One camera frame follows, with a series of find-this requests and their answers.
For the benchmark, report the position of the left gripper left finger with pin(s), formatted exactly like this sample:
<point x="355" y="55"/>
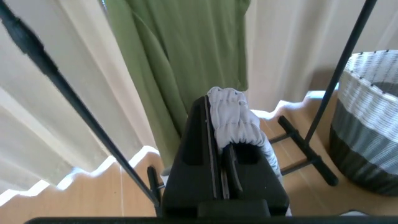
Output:
<point x="186" y="186"/>

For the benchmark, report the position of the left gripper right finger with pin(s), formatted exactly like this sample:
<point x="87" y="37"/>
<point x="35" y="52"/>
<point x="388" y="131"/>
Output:
<point x="258" y="186"/>

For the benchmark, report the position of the grey garment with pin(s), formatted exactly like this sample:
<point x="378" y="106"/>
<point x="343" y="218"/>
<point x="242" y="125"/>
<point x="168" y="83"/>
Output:
<point x="233" y="118"/>

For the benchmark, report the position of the green long-sleeved shirt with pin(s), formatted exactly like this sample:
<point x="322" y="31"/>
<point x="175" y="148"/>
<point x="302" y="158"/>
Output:
<point x="186" y="56"/>

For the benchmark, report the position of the white laundry basket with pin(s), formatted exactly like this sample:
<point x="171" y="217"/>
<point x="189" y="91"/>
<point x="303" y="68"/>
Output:
<point x="367" y="118"/>

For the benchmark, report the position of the black clothes rack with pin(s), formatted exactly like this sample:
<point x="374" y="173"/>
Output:
<point x="62" y="84"/>

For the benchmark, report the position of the beige curtain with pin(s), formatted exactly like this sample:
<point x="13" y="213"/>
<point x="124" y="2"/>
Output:
<point x="295" y="46"/>

